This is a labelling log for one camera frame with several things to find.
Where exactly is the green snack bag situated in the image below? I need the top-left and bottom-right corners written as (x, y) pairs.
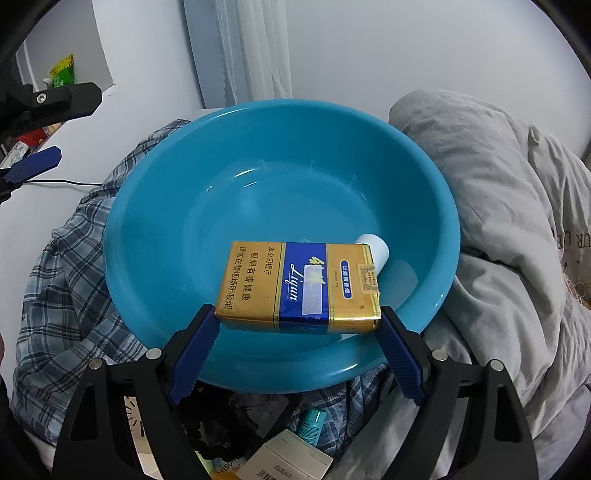
top-left (48, 54), bottom-right (75, 88)

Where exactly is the gold blue cigarette pack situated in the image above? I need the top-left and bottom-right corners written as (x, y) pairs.
top-left (215, 241), bottom-right (382, 335)

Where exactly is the white barcode box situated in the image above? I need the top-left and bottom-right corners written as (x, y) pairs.
top-left (236, 430), bottom-right (334, 480)

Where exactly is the beige round clock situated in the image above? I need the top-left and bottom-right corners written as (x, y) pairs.
top-left (124, 396), bottom-right (162, 479)

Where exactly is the blue plastic basin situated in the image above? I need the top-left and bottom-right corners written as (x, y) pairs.
top-left (102, 98), bottom-right (462, 394)

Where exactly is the black power cable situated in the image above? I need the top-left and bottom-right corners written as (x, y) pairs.
top-left (21, 178), bottom-right (105, 188)

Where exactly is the black plush toy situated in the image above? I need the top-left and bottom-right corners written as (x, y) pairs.
top-left (177, 382), bottom-right (300, 461)

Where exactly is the teal small bottle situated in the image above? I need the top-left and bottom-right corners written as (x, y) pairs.
top-left (297, 408), bottom-right (327, 446)

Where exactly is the grey quilt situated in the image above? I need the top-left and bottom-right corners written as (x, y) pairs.
top-left (389, 90), bottom-right (590, 479)

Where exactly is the small white bottle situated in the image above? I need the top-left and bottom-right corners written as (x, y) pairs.
top-left (356, 233), bottom-right (390, 274)

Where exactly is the blue plaid shirt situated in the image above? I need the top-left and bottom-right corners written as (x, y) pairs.
top-left (12, 119), bottom-right (394, 458)

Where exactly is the white sheer curtain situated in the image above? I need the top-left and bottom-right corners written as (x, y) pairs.
top-left (181, 0), bottom-right (295, 110)

